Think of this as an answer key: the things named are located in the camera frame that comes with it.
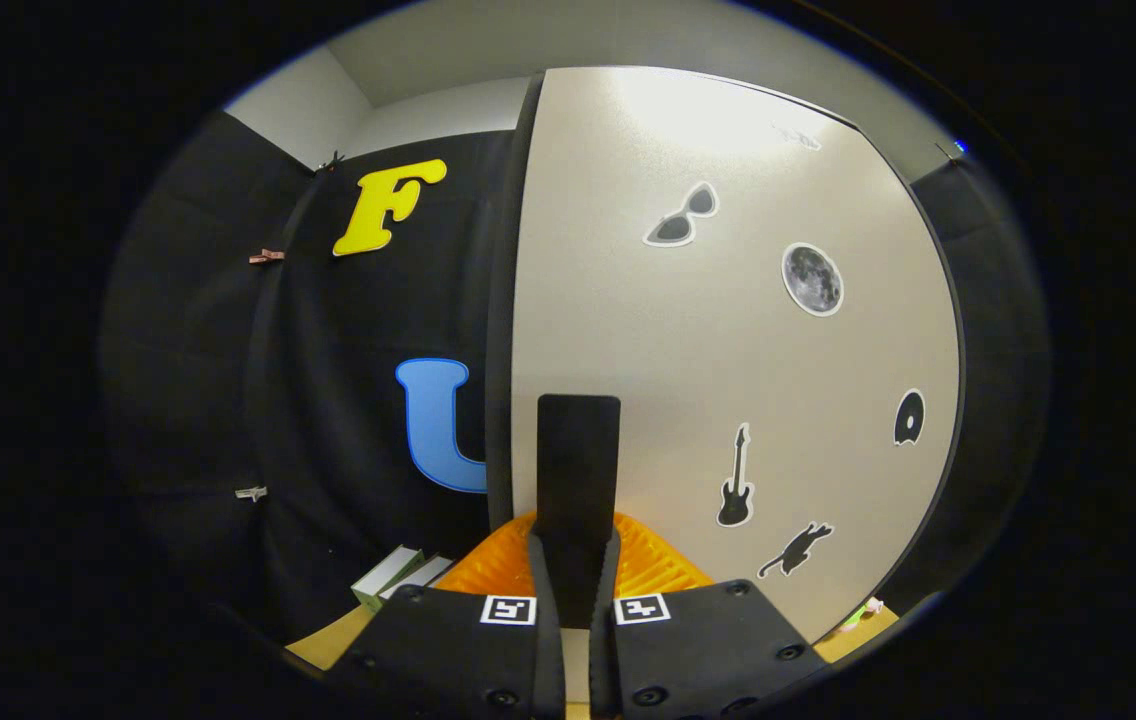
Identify black cabinet door handle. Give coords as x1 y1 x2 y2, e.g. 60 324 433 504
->
536 394 622 631

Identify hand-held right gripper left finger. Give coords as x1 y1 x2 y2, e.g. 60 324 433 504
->
323 512 566 720

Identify white green carton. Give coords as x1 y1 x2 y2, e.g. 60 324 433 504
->
351 545 426 613

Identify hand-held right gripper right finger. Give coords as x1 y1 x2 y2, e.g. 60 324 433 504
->
588 512 829 720

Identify beige cabinet door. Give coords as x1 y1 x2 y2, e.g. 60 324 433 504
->
511 67 962 641

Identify black backdrop cloth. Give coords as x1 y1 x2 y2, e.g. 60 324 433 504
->
98 110 1049 641

